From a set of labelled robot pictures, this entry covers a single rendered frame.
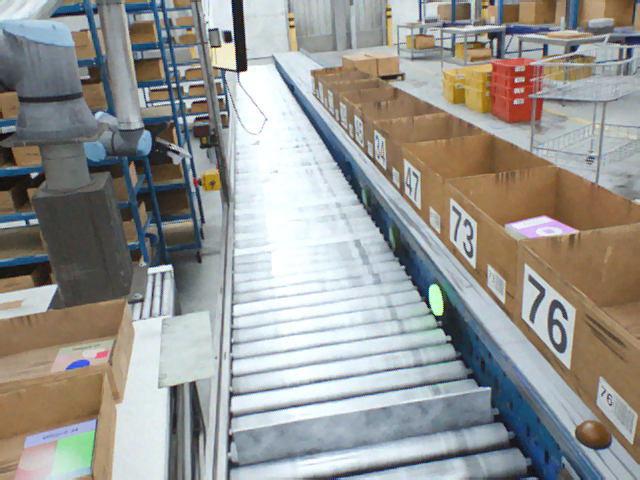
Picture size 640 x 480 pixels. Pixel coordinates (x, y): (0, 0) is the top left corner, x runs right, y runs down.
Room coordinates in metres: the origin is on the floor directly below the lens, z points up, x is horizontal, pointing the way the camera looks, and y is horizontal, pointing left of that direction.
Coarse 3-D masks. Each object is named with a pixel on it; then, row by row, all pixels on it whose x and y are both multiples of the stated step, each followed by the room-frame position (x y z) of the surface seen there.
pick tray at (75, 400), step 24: (48, 384) 0.91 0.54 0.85; (72, 384) 0.92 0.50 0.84; (96, 384) 0.93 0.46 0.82; (0, 408) 0.89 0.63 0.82; (24, 408) 0.90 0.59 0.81; (48, 408) 0.91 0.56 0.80; (72, 408) 0.92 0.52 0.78; (96, 408) 0.93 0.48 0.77; (0, 432) 0.89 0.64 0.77; (24, 432) 0.89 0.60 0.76; (0, 456) 0.83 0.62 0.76; (96, 456) 0.71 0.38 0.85
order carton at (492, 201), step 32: (448, 192) 1.27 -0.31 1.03; (480, 192) 1.32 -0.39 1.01; (512, 192) 1.32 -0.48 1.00; (544, 192) 1.33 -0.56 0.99; (576, 192) 1.25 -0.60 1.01; (608, 192) 1.13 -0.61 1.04; (448, 224) 1.28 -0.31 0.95; (480, 224) 1.08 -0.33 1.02; (576, 224) 1.23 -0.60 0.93; (608, 224) 1.12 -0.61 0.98; (480, 256) 1.08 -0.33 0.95; (512, 256) 0.93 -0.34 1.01; (512, 288) 0.93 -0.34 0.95; (512, 320) 0.93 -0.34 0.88
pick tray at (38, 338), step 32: (0, 320) 1.19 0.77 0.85; (32, 320) 1.20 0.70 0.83; (64, 320) 1.21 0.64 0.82; (96, 320) 1.22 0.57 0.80; (128, 320) 1.19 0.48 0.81; (0, 352) 1.18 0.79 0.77; (32, 352) 1.18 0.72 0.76; (128, 352) 1.12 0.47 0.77; (0, 384) 0.93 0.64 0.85; (32, 384) 0.94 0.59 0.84
